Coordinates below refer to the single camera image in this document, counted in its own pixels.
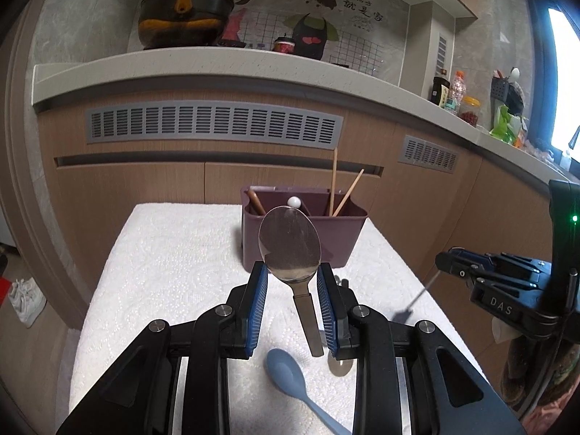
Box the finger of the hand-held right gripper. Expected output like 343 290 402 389
448 247 551 273
435 251 544 289

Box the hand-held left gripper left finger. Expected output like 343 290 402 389
57 262 269 435

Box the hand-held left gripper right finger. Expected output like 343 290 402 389
316 263 526 435

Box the small metal spoon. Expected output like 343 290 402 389
327 352 355 378

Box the light blue plastic spoon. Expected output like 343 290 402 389
266 348 354 435

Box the purple plastic utensil holder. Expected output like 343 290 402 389
240 185 369 270

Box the large metal spoon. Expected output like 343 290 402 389
258 205 326 358

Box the wooden spoon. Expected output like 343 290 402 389
247 189 267 216

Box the wooden chopstick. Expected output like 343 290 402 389
334 169 365 217
330 147 339 217

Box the white lace tablecloth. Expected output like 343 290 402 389
68 203 492 435

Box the green plastic bag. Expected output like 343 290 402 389
489 104 529 146

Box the short grey vent grille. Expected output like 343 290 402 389
399 135 459 174

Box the jar with yellow lid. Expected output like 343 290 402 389
459 96 481 128

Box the long grey vent grille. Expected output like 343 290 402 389
85 100 344 146

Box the clear bottle with orange cap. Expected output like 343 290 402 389
448 71 467 109

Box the dark sauce bottle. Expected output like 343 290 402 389
430 77 450 105

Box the window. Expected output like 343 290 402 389
544 7 580 164

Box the beige stone countertop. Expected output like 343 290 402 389
33 47 580 191

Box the grey wall rack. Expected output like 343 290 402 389
492 68 524 116

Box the cartoon wall poster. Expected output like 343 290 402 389
129 0 411 87

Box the black pot with yellow handle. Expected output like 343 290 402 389
137 0 235 50

